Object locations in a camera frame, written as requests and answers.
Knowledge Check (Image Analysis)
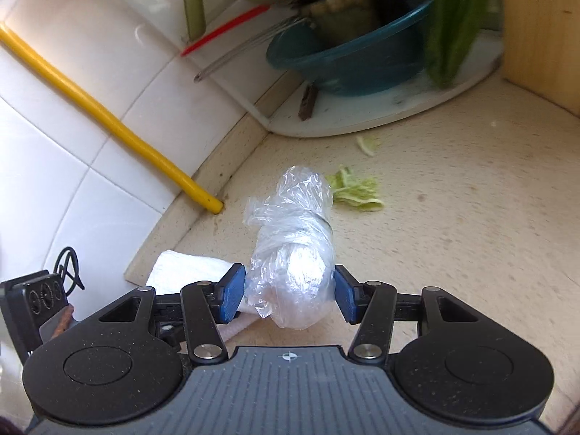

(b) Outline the white round tray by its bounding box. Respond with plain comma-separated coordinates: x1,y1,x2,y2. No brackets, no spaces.
199,27,506,137

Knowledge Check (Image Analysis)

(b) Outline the blue plastic basin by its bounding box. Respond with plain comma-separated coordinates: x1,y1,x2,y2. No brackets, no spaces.
266,0,438,97

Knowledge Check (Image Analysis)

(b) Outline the metal wire utensil handle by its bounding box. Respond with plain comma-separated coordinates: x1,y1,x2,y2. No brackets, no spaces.
194,14,313,83

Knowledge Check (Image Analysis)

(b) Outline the steel pot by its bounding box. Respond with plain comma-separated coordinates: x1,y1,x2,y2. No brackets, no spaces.
299,0,436,46

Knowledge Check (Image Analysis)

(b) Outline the small brown stick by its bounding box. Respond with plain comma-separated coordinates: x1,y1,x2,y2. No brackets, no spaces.
298,84,319,121

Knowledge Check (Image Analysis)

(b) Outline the clear plastic bag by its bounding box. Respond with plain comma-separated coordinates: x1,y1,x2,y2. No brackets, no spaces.
244,165,337,331

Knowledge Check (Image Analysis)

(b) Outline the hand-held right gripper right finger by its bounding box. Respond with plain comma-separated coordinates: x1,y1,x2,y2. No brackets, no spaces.
334,264,481,365

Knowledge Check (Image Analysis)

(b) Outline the yellow hose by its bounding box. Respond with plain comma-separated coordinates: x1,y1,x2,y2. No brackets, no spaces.
0,22,224,215

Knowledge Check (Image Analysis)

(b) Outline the white paper towel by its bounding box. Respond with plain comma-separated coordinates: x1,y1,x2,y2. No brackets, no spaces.
146,249,260,340

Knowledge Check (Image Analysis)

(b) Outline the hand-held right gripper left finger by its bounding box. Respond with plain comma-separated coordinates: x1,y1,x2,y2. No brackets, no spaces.
97,263,247,365

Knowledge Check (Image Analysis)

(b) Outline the red utensil handle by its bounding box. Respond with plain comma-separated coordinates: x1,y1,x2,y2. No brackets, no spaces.
180,4,272,57

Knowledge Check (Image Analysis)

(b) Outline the tiny napa cabbage scrap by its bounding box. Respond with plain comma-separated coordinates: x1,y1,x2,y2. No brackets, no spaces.
355,134,381,157

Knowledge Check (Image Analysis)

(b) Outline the long green pepper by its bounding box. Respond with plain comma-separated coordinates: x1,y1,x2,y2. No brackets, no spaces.
423,0,499,90

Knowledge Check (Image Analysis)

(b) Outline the black cable loop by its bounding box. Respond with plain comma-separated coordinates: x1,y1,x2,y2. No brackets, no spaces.
53,247,86,302

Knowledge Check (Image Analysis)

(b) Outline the wooden knife block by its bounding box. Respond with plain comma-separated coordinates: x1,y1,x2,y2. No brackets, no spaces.
498,0,580,121

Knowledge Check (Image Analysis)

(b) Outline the green plastic jug bowl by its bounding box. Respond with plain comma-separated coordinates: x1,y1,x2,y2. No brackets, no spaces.
181,0,390,42

